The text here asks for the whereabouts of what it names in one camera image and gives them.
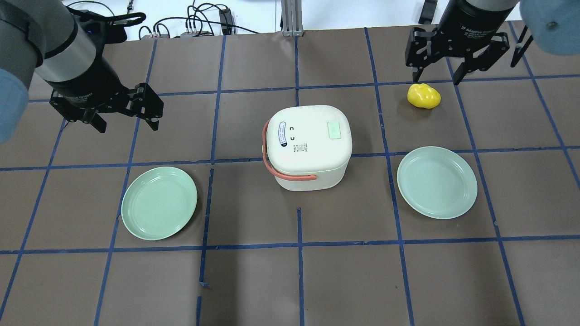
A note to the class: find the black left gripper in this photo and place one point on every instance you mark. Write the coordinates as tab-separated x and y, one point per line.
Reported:
89	83

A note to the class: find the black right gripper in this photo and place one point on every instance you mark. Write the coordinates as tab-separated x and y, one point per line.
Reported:
476	20

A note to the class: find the green plate near left arm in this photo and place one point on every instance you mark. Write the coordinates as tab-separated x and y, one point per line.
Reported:
159	203

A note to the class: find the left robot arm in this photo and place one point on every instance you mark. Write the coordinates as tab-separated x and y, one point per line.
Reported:
64	47

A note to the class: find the green plate near right arm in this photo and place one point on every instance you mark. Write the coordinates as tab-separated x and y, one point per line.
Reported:
437	182

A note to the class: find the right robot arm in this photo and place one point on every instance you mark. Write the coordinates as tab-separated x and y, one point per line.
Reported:
552	24

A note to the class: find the yellow toy pepper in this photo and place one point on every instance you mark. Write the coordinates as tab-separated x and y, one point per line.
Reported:
423	96

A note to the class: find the aluminium frame post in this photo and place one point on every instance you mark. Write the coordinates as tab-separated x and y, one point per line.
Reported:
291	14

